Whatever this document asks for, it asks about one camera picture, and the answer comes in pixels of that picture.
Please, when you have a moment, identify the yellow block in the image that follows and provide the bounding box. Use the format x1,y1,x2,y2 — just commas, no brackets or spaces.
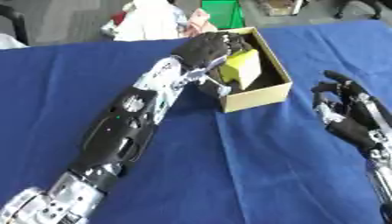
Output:
219,48,263,90

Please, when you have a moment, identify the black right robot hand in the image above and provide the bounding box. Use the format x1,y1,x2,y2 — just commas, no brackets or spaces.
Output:
309,69,392,153

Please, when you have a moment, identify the black chair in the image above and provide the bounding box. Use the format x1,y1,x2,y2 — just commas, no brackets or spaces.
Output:
0,3,31,46

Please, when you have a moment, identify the green bag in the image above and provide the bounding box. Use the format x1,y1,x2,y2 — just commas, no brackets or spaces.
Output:
199,0,247,30

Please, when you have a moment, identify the tan cardboard box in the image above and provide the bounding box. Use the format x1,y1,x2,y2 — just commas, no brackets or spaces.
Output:
196,26,294,114

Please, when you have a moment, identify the person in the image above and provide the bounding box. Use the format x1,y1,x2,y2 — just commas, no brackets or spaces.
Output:
99,0,221,42

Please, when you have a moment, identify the black chair base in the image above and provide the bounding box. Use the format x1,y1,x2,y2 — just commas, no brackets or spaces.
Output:
332,0,385,21

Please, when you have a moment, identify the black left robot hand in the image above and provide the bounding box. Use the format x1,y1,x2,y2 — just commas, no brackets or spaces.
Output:
170,31,255,99

